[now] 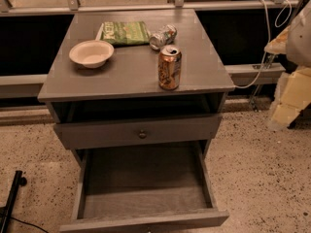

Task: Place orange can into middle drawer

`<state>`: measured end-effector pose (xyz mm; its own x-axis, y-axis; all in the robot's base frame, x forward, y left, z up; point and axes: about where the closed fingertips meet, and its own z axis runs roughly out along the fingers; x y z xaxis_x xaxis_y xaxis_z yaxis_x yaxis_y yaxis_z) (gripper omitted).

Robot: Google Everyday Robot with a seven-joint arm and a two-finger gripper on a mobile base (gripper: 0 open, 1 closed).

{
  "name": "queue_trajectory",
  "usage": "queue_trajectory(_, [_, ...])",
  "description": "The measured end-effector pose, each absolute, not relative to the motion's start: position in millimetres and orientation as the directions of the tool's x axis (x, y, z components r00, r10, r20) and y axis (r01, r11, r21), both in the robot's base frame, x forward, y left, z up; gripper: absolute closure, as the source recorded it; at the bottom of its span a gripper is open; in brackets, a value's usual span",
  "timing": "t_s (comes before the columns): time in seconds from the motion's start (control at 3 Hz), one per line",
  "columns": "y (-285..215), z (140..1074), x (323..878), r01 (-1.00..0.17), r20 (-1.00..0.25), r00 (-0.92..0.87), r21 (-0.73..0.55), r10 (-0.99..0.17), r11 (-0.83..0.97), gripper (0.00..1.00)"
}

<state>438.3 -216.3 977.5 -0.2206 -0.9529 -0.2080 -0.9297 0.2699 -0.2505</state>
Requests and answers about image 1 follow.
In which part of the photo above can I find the white cable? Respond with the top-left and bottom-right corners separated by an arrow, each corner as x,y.
233,0 -> 294,89

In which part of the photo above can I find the grey wooden drawer cabinet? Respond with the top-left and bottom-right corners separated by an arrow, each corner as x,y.
37,8 -> 236,233

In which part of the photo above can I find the white paper bowl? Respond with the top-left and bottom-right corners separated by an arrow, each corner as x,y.
69,40 -> 114,69

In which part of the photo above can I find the green chip bag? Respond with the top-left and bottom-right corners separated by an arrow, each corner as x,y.
96,21 -> 150,46

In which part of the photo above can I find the black stand leg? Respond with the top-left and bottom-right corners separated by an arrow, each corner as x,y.
0,170 -> 27,233

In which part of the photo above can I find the metal window rail frame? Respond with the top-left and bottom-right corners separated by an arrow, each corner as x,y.
0,0 -> 311,99

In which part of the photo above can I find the black floor cable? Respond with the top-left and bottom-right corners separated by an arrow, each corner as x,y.
0,213 -> 50,233

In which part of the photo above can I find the grey middle drawer with knob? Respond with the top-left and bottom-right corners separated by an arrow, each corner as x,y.
54,114 -> 222,150

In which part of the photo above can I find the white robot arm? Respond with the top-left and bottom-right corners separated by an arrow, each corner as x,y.
264,1 -> 311,131

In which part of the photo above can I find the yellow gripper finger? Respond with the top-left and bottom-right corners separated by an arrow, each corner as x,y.
264,27 -> 289,54
267,66 -> 311,131

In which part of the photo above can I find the orange soda can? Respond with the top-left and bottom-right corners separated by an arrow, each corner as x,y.
158,45 -> 182,90

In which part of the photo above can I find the grey open bottom drawer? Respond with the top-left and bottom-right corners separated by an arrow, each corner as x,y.
60,142 -> 229,233

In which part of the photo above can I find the silver green crushed can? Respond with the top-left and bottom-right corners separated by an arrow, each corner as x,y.
149,24 -> 177,50

